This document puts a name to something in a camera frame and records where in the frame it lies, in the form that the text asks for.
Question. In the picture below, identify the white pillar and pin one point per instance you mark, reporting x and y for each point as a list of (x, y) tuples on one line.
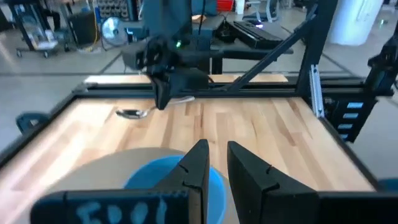
[(354, 18)]

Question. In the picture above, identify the black wheeled cart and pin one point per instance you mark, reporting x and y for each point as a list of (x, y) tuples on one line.
[(34, 31)]

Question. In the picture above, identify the silver metal spoon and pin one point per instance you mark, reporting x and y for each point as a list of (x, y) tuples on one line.
[(132, 114)]

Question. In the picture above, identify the round floor fan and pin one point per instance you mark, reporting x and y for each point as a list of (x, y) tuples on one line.
[(112, 28)]

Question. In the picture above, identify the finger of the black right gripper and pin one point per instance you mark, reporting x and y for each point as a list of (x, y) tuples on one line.
[(162, 93)]

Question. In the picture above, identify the blue bowl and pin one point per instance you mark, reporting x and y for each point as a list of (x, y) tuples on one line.
[(149, 174)]

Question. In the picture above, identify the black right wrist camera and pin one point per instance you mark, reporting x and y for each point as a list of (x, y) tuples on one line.
[(133, 57)]

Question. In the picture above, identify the black table frame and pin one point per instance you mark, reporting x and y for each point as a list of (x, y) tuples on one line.
[(264, 92)]

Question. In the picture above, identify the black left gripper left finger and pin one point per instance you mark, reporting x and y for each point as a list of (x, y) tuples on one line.
[(124, 208)]

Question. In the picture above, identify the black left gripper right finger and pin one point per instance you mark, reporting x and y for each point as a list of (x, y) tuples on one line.
[(280, 205)]

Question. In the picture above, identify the white aluminium rail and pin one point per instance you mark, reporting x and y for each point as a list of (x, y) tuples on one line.
[(316, 93)]

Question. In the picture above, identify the black equipment case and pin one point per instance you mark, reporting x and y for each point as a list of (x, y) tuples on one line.
[(82, 28)]

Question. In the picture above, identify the round grey placemat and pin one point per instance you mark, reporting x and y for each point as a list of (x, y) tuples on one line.
[(102, 171)]

